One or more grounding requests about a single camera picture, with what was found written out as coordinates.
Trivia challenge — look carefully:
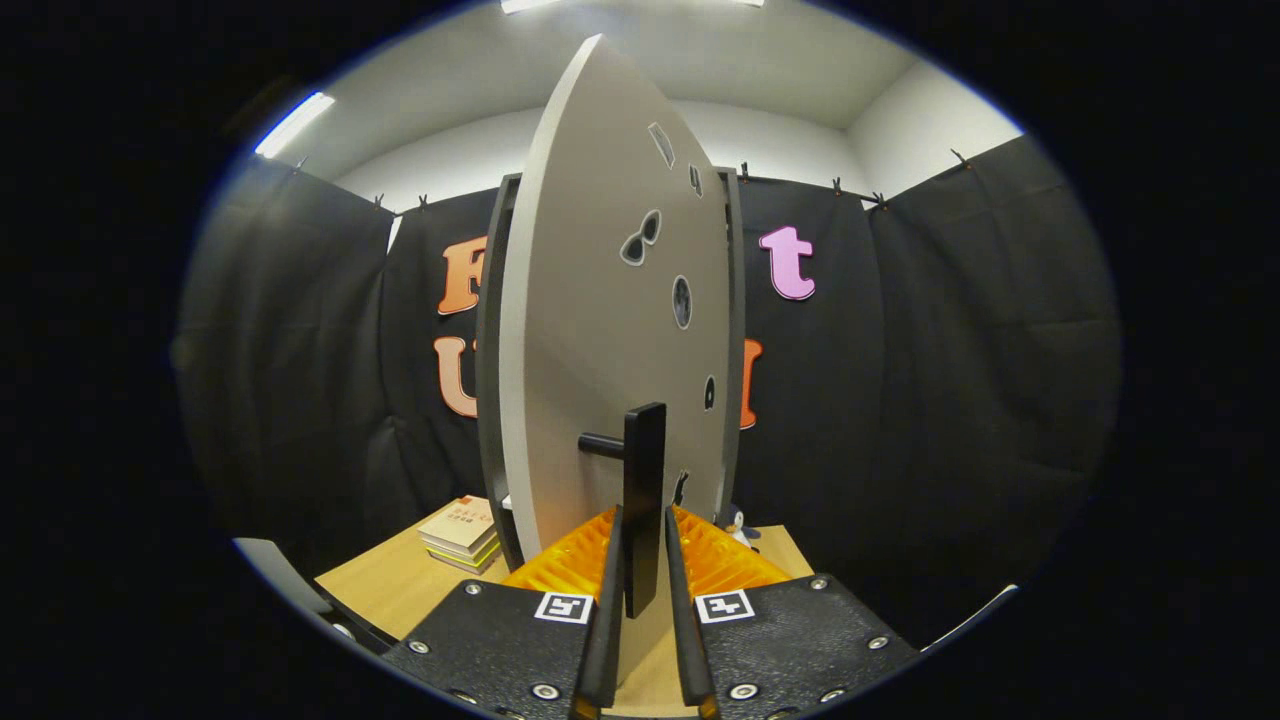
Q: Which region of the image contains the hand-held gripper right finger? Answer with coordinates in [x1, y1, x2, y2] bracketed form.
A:
[665, 505, 916, 720]

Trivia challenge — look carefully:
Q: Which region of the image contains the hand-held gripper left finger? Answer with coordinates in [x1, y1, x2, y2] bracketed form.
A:
[385, 505, 626, 720]

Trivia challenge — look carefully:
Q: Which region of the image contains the black door handle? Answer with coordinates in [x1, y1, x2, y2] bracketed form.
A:
[578, 402, 668, 619]

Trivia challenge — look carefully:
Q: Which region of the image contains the grey shoe cabinet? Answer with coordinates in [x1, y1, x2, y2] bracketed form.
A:
[475, 165, 747, 573]

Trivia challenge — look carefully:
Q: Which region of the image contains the beige shoe cabinet door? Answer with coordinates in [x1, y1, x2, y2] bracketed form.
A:
[498, 35, 736, 691]

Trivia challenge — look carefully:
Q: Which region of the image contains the penguin plush toy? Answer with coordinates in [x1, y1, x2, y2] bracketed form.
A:
[722, 505, 762, 552]

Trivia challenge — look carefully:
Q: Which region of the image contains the yellow edged book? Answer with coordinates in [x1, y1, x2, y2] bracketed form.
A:
[425, 540, 501, 576]

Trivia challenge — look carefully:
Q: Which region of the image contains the cream cover book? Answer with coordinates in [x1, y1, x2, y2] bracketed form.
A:
[418, 497, 498, 556]

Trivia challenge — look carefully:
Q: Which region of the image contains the black backdrop cloth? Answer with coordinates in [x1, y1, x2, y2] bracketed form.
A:
[172, 135, 1123, 651]

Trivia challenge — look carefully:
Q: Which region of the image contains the narrow ceiling light strip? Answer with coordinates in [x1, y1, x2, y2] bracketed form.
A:
[254, 91, 337, 159]

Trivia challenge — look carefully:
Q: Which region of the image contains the wide ceiling light panel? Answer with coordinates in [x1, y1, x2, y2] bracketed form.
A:
[500, 0, 766, 14]

